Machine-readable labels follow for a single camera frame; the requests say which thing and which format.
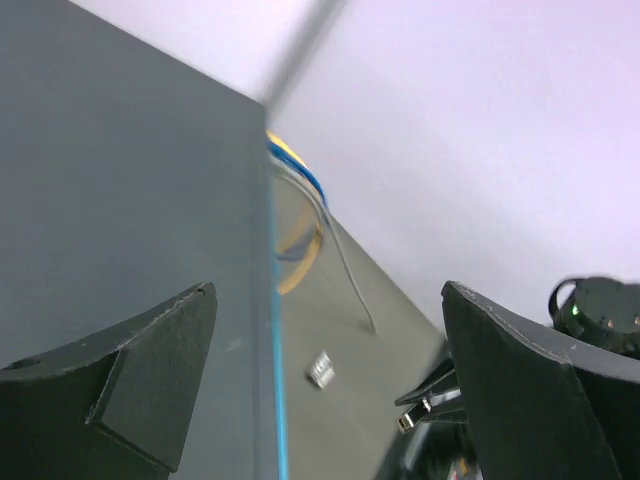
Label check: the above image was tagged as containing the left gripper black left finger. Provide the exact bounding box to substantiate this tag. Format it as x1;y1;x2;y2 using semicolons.
1;283;218;479

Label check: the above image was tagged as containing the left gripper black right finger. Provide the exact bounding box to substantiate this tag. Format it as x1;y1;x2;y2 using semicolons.
441;281;639;480

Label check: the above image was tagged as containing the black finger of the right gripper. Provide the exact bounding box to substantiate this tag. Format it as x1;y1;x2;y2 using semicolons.
395;349;465;424

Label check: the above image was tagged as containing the black table mat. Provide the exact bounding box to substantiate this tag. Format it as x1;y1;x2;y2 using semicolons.
269;169;451;480

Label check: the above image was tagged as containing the dark blue network switch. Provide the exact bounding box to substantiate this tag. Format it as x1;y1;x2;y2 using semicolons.
1;1;288;479

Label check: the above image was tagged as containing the grey ethernet cable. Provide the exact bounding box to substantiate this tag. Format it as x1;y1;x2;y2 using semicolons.
269;164;376;333

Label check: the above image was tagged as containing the yellow ethernet cable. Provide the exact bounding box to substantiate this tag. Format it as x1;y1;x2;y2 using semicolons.
266;130;324;295

